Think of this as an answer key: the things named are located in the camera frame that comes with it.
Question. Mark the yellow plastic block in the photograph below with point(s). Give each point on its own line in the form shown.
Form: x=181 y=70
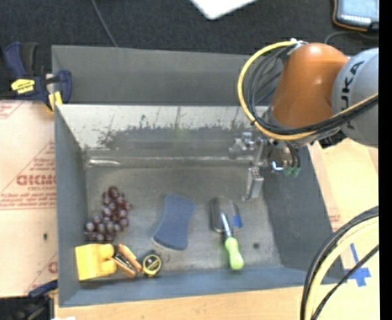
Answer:
x=92 y=262

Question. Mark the blue sponge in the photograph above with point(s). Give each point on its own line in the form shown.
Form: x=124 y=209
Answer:
x=176 y=222

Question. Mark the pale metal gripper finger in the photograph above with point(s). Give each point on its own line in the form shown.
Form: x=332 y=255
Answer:
x=254 y=185
x=240 y=148

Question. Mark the grey metal bin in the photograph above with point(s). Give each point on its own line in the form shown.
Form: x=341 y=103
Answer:
x=189 y=175

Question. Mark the purple toy grape bunch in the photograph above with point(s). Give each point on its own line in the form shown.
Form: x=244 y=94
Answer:
x=111 y=213

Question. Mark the brown cardboard board, red print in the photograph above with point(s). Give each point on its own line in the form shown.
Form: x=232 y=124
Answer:
x=22 y=165

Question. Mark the yellow and black tape measure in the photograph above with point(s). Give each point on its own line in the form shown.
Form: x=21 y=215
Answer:
x=152 y=264

